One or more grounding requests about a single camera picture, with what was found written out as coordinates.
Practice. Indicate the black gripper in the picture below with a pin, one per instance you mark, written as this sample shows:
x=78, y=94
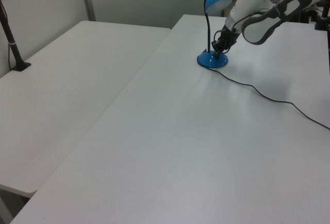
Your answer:
x=228, y=37

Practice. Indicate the blue gooseneck desk lamp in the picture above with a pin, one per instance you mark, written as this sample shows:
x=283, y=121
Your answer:
x=209, y=59

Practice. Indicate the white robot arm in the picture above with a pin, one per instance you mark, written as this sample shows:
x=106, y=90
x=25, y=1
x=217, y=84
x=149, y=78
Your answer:
x=268, y=9

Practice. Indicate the black clamp stand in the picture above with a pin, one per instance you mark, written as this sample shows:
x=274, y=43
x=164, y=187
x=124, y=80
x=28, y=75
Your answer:
x=322, y=20

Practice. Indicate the black camera stand pole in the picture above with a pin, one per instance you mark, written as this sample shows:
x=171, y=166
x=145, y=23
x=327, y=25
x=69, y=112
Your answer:
x=13, y=48

